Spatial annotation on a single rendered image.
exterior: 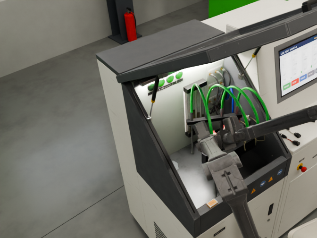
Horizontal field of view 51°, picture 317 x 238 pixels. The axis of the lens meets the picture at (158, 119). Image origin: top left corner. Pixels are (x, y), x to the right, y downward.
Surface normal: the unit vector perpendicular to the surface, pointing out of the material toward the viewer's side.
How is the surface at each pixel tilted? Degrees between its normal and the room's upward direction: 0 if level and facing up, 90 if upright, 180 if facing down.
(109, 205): 0
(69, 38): 90
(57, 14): 90
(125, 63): 0
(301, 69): 76
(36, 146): 0
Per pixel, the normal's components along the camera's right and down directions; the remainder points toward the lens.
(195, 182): -0.08, -0.78
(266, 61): 0.51, 0.28
